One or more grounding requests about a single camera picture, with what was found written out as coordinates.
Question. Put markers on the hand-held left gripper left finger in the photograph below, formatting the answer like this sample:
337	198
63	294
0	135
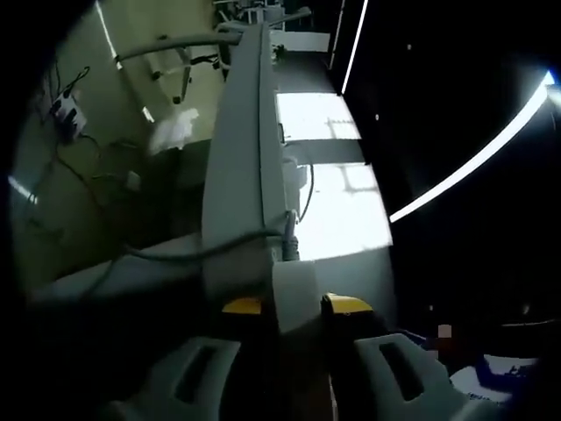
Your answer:
184	386

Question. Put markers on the crumpled white bag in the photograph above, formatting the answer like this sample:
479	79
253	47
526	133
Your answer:
175	129

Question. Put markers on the floor power strip with plugs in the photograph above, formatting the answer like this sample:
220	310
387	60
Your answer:
68	112

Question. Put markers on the small bright window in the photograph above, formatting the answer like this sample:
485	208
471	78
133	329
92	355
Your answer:
307	114

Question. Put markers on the grey curved tube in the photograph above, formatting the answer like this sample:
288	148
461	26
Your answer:
175	44

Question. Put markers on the straight ceiling light strip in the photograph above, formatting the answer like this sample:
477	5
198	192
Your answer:
355	48

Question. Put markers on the blue and white cloth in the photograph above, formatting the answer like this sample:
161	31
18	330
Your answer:
495	377

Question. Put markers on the large bright window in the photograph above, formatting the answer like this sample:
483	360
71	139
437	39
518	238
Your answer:
346	219

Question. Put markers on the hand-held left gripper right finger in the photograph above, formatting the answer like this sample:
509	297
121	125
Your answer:
372	386

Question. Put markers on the long curved ceiling light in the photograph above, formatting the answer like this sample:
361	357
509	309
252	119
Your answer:
473	171

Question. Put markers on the grey chair base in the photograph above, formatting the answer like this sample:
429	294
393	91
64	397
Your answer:
182	74

